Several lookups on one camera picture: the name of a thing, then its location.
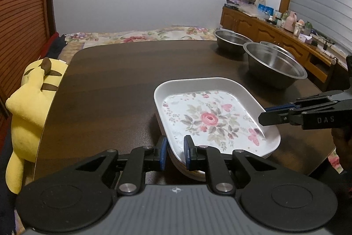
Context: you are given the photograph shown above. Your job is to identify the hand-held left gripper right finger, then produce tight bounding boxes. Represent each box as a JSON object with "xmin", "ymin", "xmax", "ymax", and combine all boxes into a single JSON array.
[{"xmin": 184, "ymin": 135, "xmax": 286, "ymax": 195}]

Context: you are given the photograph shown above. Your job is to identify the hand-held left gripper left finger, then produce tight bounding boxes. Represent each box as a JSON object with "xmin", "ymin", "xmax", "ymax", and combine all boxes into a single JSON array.
[{"xmin": 66, "ymin": 136, "xmax": 168, "ymax": 196}]

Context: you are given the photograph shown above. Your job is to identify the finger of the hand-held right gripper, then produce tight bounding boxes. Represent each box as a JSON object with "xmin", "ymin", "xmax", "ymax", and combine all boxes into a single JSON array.
[
  {"xmin": 265, "ymin": 90, "xmax": 344, "ymax": 112},
  {"xmin": 258, "ymin": 108, "xmax": 303, "ymax": 127}
]

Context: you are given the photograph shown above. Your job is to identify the white floral rectangular plate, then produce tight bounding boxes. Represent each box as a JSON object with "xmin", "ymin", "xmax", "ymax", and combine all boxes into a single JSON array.
[
  {"xmin": 153, "ymin": 77, "xmax": 281, "ymax": 159},
  {"xmin": 169, "ymin": 154, "xmax": 209, "ymax": 181},
  {"xmin": 166, "ymin": 141, "xmax": 275, "ymax": 173}
]

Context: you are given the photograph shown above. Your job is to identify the large steel bowl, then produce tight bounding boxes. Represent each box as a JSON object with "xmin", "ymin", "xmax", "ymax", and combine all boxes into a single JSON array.
[{"xmin": 243, "ymin": 42, "xmax": 308, "ymax": 90}]

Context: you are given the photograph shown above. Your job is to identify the small steel bowl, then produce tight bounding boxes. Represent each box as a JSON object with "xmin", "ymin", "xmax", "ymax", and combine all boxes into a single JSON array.
[{"xmin": 214, "ymin": 30, "xmax": 253, "ymax": 53}]

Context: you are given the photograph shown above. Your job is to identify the person's right hand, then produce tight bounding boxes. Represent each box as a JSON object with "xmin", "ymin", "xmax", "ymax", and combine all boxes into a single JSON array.
[{"xmin": 331, "ymin": 128, "xmax": 352, "ymax": 167}]

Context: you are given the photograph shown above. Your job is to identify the pink bottle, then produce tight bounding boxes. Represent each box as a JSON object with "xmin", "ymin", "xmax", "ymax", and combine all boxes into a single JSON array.
[{"xmin": 284, "ymin": 11, "xmax": 297, "ymax": 31}]

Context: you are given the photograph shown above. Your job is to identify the wooden sideboard cabinet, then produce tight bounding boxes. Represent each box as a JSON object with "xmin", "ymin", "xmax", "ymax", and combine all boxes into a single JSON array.
[{"xmin": 220, "ymin": 4, "xmax": 347, "ymax": 93}]

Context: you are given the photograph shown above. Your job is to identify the blue box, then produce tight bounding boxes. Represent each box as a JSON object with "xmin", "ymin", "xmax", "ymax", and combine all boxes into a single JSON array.
[{"xmin": 258, "ymin": 3, "xmax": 274, "ymax": 16}]

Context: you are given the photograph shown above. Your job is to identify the clear plastic bags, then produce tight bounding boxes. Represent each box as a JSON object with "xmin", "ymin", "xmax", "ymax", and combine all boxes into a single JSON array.
[{"xmin": 239, "ymin": 4, "xmax": 265, "ymax": 18}]

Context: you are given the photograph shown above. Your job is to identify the yellow plush toy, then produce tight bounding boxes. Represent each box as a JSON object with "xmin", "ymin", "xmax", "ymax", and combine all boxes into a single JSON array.
[{"xmin": 5, "ymin": 57, "xmax": 69, "ymax": 195}]

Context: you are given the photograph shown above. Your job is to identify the red and dark cloth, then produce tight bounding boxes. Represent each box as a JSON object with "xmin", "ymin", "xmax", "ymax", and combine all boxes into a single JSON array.
[{"xmin": 44, "ymin": 33, "xmax": 68, "ymax": 60}]

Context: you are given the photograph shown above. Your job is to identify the brown louvered wooden wardrobe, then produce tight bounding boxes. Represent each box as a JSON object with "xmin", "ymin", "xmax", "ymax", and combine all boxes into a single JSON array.
[{"xmin": 0, "ymin": 0, "xmax": 55, "ymax": 121}]

